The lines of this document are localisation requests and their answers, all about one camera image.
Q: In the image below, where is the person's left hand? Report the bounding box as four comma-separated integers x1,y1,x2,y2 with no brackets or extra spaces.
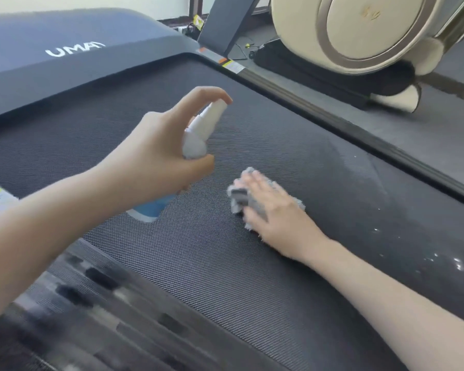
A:
89,86,234,217

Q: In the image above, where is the person's right hand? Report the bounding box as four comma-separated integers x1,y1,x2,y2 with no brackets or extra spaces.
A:
234,170,332,263

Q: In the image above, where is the grey fluffy cloth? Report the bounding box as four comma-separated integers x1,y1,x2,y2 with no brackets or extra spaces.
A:
226,167,306,240

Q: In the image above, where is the white blue spray bottle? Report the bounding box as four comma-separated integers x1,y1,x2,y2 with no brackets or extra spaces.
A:
125,100,229,224

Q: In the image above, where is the dark grey treadmill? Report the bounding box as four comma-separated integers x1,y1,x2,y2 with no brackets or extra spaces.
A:
0,0,464,371

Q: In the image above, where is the person's left forearm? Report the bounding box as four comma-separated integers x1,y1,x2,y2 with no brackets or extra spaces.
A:
0,170,115,329

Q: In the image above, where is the person's right forearm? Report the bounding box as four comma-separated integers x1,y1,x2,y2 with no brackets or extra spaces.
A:
303,237,464,371

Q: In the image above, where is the beige brown massage chair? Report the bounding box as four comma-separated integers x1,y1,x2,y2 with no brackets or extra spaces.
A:
253,0,448,114

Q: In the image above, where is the dark glass double door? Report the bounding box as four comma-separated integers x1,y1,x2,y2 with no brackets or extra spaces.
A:
429,0,464,106

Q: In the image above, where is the black power cable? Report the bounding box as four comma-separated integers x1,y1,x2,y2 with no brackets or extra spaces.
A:
231,40,263,61

